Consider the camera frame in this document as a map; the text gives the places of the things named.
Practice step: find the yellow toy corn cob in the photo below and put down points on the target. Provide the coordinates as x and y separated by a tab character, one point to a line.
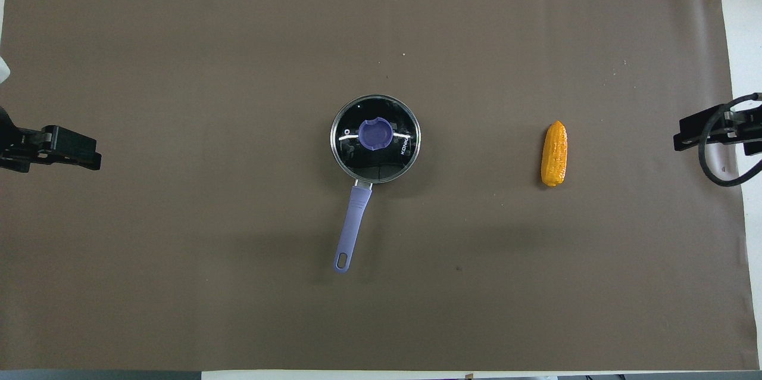
555	153

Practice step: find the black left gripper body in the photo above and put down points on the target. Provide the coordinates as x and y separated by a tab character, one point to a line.
21	145

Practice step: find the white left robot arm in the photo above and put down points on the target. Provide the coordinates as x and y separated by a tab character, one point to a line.
3	70

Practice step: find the brown table mat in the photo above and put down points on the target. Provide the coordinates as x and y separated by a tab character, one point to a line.
238	296

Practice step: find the glass lid purple knob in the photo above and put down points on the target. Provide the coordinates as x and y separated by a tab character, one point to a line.
375	134

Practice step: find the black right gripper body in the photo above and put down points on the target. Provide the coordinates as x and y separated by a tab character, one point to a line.
751	127

